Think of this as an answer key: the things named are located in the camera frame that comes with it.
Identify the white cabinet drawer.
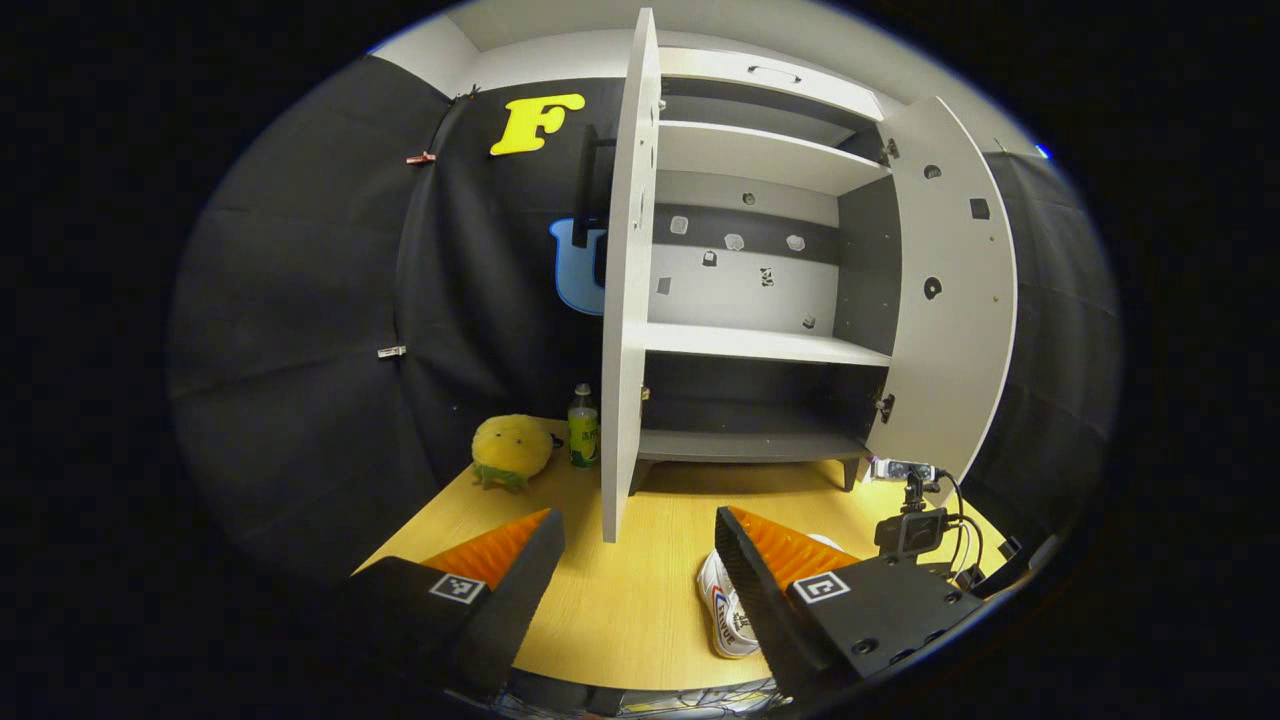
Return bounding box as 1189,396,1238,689
658,46,886,123

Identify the white cabinet door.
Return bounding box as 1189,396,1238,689
600,8,663,544
865,96,1019,481

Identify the green drink bottle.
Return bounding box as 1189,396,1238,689
568,383,600,469

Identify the white grey shoe cabinet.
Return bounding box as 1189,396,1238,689
600,8,1019,546

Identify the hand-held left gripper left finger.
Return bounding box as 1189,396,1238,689
345,508,567,701

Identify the black camera cable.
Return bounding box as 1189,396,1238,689
935,470,987,591

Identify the camera on small tripod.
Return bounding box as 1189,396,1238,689
868,457,953,566

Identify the yellow plush toy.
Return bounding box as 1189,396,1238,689
470,414,554,493

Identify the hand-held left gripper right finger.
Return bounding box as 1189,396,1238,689
714,505,988,703

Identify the tangle of cables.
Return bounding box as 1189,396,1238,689
620,678,791,717

